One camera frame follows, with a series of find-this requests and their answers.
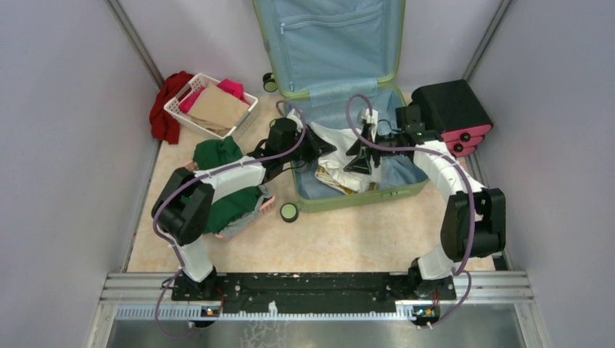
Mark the right aluminium corner post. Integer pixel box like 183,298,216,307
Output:
463,0,515,81

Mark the tan folded cloth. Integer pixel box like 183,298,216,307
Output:
180,84,249,136

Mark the green hard-shell suitcase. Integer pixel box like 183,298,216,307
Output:
252,0,432,224

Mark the left aluminium corner post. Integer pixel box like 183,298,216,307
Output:
104,0,164,88

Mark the white plastic basket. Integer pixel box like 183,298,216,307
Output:
163,73,259,140

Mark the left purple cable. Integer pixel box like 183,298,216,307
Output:
152,99,308,339

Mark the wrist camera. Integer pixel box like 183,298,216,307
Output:
286,108,304,133
358,108,379,131

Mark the pink plastic basket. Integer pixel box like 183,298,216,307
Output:
182,157,275,244

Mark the white garment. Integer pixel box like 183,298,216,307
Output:
310,123,378,183

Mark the magenta cloth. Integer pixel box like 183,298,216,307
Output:
179,79,250,114

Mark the green garment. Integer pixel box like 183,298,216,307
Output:
193,137,263,233

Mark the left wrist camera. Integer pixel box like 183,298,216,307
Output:
286,108,304,133

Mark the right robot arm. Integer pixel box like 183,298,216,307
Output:
345,103,506,295

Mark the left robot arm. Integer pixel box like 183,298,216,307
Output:
152,118,337,283

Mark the red cloth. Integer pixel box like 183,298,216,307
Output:
149,70,194,145

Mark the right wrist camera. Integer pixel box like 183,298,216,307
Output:
358,108,379,131

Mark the black and pink storage stack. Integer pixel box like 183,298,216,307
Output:
411,79,493,157

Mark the aluminium corner post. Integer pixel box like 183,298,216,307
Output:
463,0,515,81
104,0,164,88

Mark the yellow patterned garment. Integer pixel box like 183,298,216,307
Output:
315,165,378,195

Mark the grey garment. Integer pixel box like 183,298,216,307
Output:
215,185,276,240

